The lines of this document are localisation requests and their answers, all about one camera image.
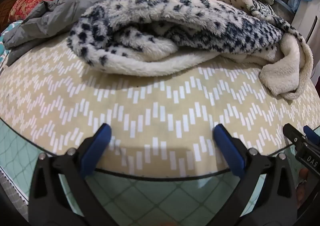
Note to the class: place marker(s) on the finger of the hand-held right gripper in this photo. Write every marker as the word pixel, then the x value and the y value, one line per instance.
pixel 293 133
pixel 312 134

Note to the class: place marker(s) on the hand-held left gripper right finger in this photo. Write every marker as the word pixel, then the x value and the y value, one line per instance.
pixel 228 149

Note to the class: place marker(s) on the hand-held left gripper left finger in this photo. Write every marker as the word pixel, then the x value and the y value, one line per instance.
pixel 96 147

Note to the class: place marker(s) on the spotted white fleece garment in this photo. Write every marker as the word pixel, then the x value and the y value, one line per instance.
pixel 175 23

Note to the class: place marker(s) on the zigzag patterned bedsheet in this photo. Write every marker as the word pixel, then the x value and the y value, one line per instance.
pixel 150 106

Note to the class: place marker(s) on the white appliance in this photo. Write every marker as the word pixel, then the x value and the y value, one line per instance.
pixel 305 23

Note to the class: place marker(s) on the grey puffer jacket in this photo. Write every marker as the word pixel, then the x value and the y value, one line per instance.
pixel 62 8

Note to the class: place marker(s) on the teal patterned pillow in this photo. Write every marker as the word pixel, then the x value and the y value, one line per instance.
pixel 6 28

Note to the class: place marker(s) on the carved wooden headboard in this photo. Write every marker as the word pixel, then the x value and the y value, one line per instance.
pixel 10 3

